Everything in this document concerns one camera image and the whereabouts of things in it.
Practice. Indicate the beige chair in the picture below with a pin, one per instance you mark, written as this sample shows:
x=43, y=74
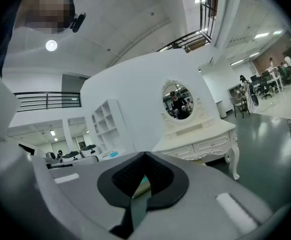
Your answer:
x=240, y=104

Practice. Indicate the white shelf unit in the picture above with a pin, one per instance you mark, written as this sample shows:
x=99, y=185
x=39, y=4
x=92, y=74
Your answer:
x=105, y=124

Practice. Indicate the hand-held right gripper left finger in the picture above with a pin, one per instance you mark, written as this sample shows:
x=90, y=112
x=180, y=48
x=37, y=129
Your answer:
x=85, y=184

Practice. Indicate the white backdrop panel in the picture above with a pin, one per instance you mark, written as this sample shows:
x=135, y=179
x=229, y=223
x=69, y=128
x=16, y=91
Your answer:
x=135, y=96

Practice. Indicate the oval vanity mirror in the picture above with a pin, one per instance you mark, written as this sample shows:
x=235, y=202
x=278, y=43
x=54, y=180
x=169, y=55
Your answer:
x=178, y=101

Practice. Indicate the white ornate dressing table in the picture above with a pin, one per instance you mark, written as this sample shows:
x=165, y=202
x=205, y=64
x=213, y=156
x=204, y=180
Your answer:
x=210, y=144

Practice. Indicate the ceiling light strip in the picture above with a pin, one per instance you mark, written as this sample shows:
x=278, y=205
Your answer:
x=236, y=62
x=261, y=35
x=278, y=32

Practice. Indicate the person's head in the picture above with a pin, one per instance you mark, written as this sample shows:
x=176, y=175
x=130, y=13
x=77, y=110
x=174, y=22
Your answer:
x=45, y=11

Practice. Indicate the black head camera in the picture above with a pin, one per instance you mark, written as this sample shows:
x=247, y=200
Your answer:
x=79, y=21

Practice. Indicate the round ceiling light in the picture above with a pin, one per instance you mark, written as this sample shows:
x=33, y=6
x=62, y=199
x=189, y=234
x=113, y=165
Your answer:
x=51, y=45

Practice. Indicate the white bin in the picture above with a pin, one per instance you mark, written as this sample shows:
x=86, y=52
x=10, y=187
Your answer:
x=221, y=109

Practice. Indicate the group of office desks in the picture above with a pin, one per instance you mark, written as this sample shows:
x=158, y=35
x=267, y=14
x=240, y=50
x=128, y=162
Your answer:
x=268, y=84

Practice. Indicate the person's dark clothing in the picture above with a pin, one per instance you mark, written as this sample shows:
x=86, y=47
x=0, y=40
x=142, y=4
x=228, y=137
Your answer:
x=3, y=39

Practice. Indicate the black balcony railing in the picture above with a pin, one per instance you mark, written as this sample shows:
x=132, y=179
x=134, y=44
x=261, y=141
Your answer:
x=48, y=100

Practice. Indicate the black stair railing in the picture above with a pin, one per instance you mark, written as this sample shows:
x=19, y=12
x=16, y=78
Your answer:
x=206, y=9

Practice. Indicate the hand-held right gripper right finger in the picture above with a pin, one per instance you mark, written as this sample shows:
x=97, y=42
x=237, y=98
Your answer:
x=198, y=196

